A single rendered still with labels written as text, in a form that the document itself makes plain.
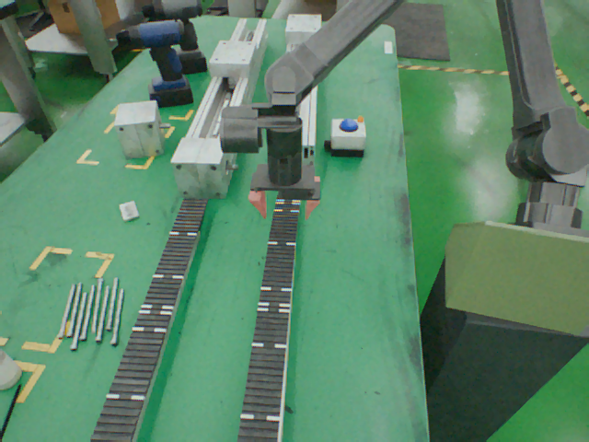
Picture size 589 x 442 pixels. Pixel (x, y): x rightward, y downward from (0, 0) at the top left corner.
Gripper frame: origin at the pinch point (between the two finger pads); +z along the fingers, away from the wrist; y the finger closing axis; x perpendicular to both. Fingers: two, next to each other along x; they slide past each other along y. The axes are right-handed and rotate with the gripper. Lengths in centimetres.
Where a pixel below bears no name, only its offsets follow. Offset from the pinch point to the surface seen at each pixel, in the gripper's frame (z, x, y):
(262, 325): 2.4, 22.2, 2.3
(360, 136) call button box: -0.1, -27.0, -16.0
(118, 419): 2.4, 36.4, 19.4
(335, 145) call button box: 2.3, -26.9, -10.4
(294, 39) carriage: -4, -76, 2
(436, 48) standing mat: 82, -299, -113
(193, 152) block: -3.6, -13.9, 19.9
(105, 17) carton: 55, -279, 160
